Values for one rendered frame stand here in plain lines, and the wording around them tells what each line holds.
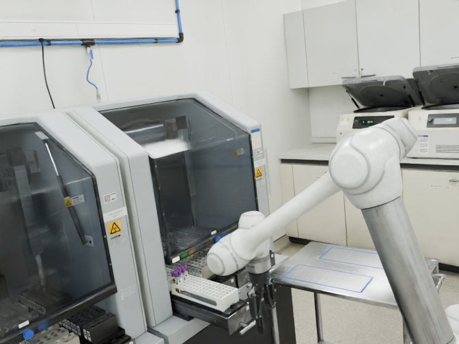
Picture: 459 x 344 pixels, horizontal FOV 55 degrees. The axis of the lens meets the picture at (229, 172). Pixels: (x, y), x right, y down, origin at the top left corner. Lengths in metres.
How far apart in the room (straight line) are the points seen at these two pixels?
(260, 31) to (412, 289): 3.29
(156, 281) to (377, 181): 1.07
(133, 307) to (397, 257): 1.04
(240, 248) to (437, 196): 2.53
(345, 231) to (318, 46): 1.69
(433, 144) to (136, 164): 2.49
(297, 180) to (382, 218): 3.15
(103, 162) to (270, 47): 2.87
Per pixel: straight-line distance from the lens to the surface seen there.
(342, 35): 4.17
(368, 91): 4.06
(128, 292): 1.77
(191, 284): 1.90
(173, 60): 3.35
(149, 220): 1.77
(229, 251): 1.39
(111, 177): 1.65
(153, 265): 1.82
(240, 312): 1.79
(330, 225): 4.19
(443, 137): 3.62
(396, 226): 1.13
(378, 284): 1.88
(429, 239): 3.85
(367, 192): 1.08
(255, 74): 4.04
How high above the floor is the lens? 1.67
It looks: 12 degrees down
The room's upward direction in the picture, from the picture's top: 7 degrees counter-clockwise
